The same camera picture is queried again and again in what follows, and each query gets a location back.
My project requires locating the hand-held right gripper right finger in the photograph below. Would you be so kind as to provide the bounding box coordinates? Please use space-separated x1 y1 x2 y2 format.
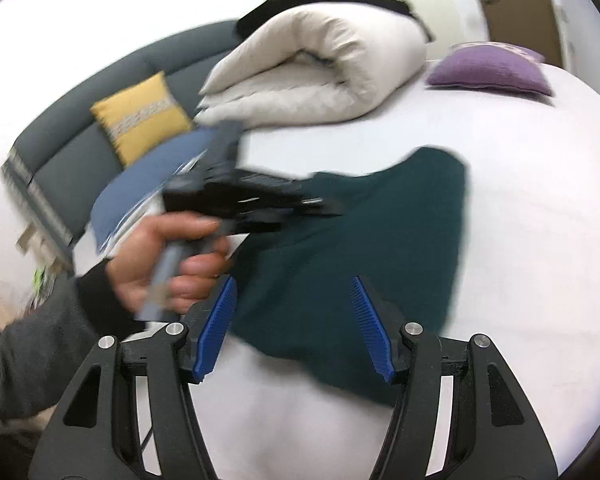
350 275 573 480

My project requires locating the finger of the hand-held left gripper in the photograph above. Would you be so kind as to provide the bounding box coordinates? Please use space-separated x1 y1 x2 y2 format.
236 172 315 200
232 194 344 235

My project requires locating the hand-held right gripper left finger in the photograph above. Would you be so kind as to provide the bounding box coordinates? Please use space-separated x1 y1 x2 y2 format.
27 275 239 480

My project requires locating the dark green sweater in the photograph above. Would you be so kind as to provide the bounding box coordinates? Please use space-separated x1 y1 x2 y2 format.
225 146 468 408

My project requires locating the person's left forearm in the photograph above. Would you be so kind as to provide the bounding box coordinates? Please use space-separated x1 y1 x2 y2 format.
0 259 137 423

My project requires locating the person's left hand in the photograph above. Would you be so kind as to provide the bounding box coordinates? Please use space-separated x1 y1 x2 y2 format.
107 212 232 314

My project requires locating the blue pillow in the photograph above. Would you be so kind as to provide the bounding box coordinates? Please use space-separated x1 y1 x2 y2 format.
89 127 221 253

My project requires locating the yellow pillow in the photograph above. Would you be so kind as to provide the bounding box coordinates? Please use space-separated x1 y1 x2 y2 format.
90 71 196 168

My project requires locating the cream rolled duvet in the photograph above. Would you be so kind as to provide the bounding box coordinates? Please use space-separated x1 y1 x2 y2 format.
195 2 428 128

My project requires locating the grey upholstered headboard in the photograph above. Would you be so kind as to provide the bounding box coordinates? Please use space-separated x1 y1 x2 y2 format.
2 20 243 251

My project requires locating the light wooden bedside table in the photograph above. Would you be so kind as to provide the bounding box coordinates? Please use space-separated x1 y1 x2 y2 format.
14 222 75 275

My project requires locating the bed with white sheet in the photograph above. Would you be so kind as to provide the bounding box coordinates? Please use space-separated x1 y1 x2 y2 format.
72 57 600 480

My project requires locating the purple pillow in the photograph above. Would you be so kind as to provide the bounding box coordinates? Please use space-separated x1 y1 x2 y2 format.
425 42 555 98

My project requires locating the brown wooden door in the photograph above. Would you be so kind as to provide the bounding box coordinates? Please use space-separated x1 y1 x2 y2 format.
467 0 565 67

